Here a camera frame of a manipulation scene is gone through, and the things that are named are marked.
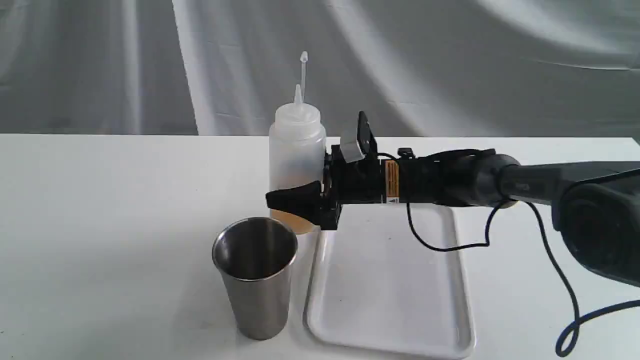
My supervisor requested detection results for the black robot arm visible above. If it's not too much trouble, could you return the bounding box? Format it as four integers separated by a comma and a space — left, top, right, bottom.
265, 145, 640, 286

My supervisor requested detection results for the translucent plastic squeeze bottle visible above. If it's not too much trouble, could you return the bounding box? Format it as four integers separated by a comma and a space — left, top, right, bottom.
268, 51, 327, 235

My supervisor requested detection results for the stainless steel cup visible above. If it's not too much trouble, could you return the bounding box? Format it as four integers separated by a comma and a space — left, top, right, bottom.
211, 217, 298, 341

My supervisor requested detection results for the white rectangular plastic tray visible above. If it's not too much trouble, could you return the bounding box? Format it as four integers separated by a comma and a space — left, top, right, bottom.
305, 204, 476, 360

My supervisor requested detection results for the grey fabric backdrop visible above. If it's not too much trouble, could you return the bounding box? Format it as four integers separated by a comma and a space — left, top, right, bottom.
0, 0, 640, 138

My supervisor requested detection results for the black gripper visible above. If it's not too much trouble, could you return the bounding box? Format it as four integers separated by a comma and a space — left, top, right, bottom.
265, 145, 401, 231

